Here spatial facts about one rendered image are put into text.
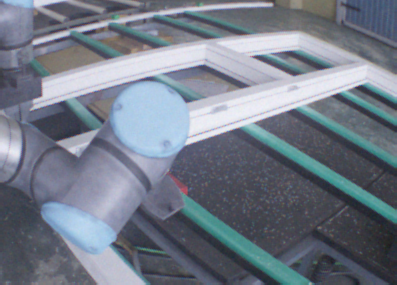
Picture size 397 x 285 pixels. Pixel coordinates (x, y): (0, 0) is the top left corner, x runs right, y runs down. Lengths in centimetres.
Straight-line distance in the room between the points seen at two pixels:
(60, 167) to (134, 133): 10
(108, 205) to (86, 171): 4
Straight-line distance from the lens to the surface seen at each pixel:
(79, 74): 136
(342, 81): 162
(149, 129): 48
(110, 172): 47
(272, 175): 152
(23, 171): 53
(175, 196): 64
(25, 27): 85
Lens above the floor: 139
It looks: 27 degrees down
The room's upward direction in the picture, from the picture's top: 4 degrees clockwise
